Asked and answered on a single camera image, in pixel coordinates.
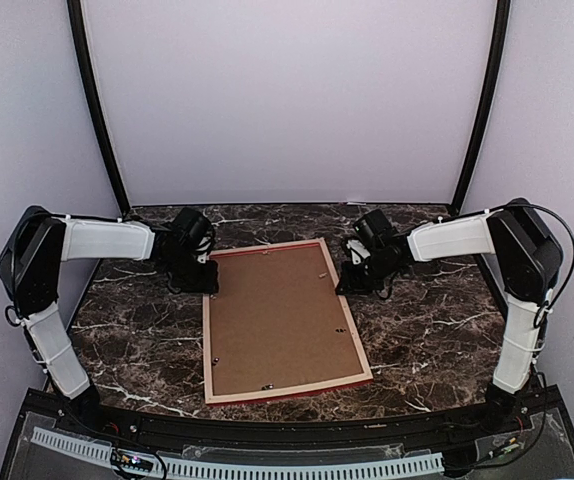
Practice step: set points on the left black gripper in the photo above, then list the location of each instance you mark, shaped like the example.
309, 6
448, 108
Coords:
207, 285

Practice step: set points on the left black corner post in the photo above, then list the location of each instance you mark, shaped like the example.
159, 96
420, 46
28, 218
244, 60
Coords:
95, 109

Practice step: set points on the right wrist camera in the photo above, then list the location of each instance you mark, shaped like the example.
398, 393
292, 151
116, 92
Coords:
355, 250

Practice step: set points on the right black corner post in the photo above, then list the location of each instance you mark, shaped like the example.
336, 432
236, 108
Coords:
483, 111

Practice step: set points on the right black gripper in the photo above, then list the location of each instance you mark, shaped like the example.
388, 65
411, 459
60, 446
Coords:
351, 285

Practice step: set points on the black corner post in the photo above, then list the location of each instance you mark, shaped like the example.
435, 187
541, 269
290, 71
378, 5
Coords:
95, 109
483, 111

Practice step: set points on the black front table rail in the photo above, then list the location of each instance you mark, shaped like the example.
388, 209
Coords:
444, 430

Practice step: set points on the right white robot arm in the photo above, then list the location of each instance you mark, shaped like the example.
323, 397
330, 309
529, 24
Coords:
528, 254

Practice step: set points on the grey slotted cable duct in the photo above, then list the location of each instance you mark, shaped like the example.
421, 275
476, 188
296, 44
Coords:
212, 463

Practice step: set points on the wooden picture frame red edge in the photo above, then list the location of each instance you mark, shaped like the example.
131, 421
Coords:
207, 350

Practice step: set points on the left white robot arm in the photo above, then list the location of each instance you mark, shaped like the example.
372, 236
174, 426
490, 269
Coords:
42, 241

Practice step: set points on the brown backing board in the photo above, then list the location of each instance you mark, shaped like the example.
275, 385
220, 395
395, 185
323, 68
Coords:
277, 320

